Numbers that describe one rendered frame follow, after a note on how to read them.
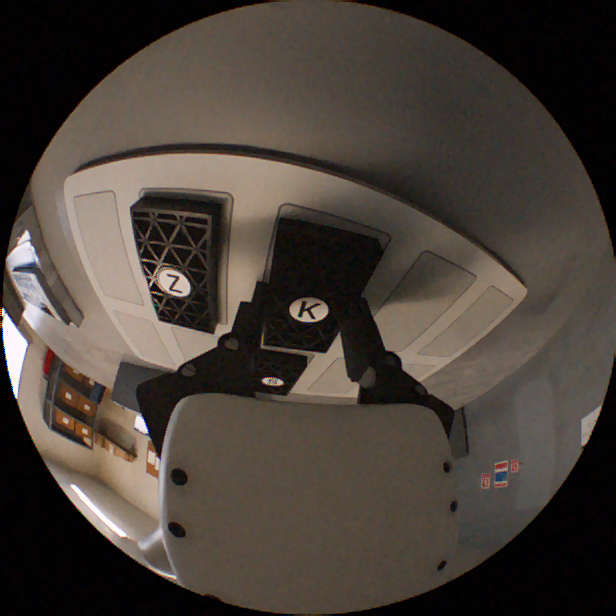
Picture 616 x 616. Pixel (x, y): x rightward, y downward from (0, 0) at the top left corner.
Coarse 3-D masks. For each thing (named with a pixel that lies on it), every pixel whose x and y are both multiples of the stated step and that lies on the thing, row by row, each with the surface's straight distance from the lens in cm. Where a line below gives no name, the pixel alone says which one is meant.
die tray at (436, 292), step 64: (64, 192) 20; (128, 192) 13; (192, 192) 11; (256, 192) 10; (320, 192) 10; (384, 192) 11; (128, 256) 16; (256, 256) 12; (384, 256) 12; (448, 256) 14; (128, 320) 25; (384, 320) 16; (448, 320) 19; (320, 384) 28
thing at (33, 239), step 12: (24, 216) 32; (24, 228) 33; (36, 228) 32; (24, 240) 36; (36, 240) 32; (12, 252) 52; (36, 252) 32; (48, 264) 33; (12, 276) 74; (48, 276) 34; (60, 288) 35; (60, 300) 35; (72, 312) 37; (72, 324) 38
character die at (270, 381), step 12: (264, 360) 19; (276, 360) 19; (288, 360) 20; (300, 360) 20; (264, 372) 22; (276, 372) 21; (288, 372) 21; (300, 372) 21; (264, 384) 25; (276, 384) 25; (288, 384) 24
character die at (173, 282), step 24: (144, 216) 12; (168, 216) 11; (192, 216) 10; (216, 216) 10; (144, 240) 13; (168, 240) 12; (192, 240) 11; (216, 240) 11; (144, 264) 14; (168, 264) 13; (192, 264) 12; (216, 264) 13; (168, 288) 14; (192, 288) 13; (216, 288) 14; (168, 312) 17; (192, 312) 16; (216, 312) 16
